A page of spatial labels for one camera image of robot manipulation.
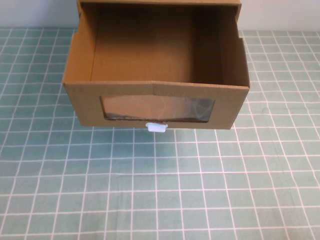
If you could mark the cardboard drawer with crinkled window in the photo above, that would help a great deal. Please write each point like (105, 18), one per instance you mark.
(150, 62)

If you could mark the green checked tablecloth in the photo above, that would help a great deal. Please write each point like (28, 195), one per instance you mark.
(160, 187)

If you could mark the cardboard shell of crinkled-window drawer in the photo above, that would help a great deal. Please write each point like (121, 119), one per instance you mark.
(160, 1)

